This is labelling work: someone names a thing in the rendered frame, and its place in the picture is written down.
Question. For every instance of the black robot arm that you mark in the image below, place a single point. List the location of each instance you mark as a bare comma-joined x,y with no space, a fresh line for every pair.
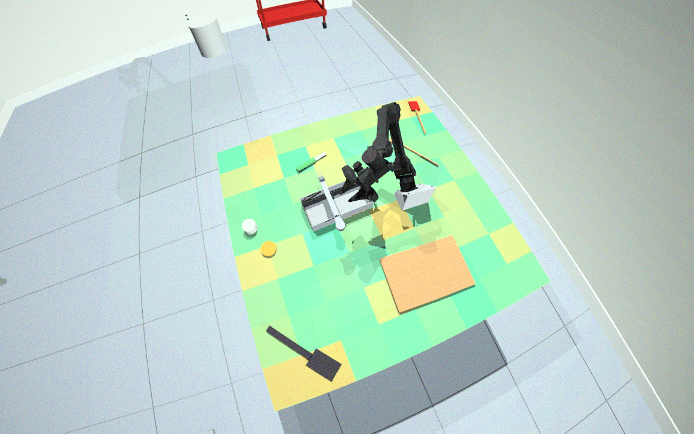
388,117

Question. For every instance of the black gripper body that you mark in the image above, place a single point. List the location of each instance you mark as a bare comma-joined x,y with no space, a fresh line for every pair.
365,180

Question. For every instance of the grey cylinder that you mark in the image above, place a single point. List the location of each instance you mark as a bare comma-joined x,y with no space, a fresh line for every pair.
249,226

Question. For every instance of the light brown wooden board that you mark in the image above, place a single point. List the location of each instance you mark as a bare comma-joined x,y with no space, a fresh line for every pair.
426,273

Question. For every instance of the yellow round disc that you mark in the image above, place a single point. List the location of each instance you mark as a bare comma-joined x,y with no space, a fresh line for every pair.
268,248

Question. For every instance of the red spatula with wooden handle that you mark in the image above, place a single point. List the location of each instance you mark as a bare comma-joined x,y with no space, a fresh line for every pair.
414,107

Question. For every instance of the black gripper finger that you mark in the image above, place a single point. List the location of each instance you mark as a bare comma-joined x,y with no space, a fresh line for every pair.
358,196
347,186

